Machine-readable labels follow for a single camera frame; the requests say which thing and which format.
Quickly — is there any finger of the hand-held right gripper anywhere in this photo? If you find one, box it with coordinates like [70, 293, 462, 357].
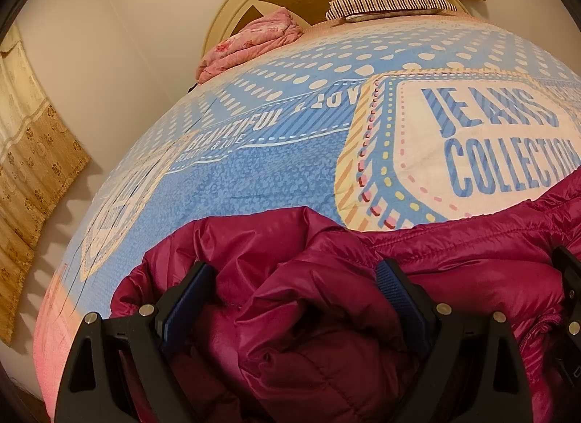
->
[551, 245, 581, 302]

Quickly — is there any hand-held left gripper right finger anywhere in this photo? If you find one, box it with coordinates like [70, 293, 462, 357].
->
[375, 258, 532, 423]

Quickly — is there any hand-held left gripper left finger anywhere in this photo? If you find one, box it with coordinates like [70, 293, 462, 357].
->
[54, 261, 218, 423]

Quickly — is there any magenta puffer jacket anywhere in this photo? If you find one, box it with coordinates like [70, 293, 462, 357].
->
[110, 173, 581, 423]

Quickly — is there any blue and pink printed blanket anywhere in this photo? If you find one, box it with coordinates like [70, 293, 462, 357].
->
[32, 13, 581, 423]

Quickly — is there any folded pink quilt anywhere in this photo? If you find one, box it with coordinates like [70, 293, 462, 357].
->
[195, 8, 304, 84]

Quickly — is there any striped pillow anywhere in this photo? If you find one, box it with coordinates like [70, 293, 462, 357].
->
[325, 0, 459, 23]

